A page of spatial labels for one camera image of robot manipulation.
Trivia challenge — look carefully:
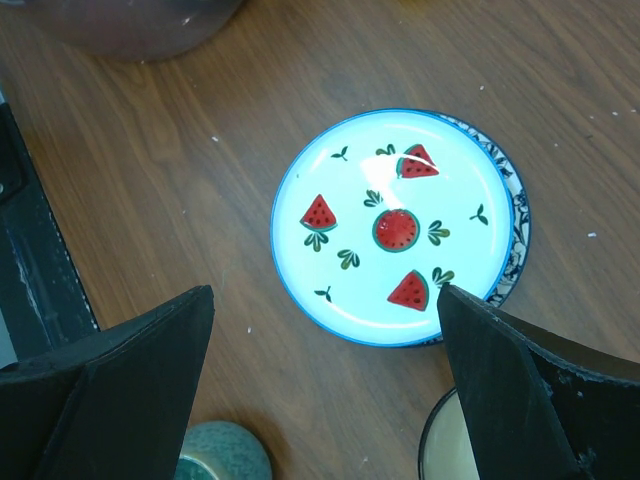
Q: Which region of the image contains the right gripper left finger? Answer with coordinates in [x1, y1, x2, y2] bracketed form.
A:
[1, 285, 214, 479]

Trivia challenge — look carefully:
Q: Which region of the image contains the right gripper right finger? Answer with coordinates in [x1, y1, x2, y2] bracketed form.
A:
[437, 284, 639, 479]

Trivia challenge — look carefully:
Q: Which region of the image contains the cream patterned bowl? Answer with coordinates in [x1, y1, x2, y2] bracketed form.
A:
[417, 388, 479, 480]

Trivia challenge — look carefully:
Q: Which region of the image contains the clear pink plastic bin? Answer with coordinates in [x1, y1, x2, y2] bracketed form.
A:
[2, 0, 243, 61]

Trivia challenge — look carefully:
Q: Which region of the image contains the dark floral plate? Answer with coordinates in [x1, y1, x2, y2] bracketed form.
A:
[426, 110, 531, 308]

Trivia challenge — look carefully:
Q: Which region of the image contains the teal ceramic mug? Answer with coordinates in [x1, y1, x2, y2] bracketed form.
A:
[174, 421, 273, 479]

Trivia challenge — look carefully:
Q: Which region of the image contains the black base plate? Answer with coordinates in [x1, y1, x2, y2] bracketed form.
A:
[0, 97, 100, 368]

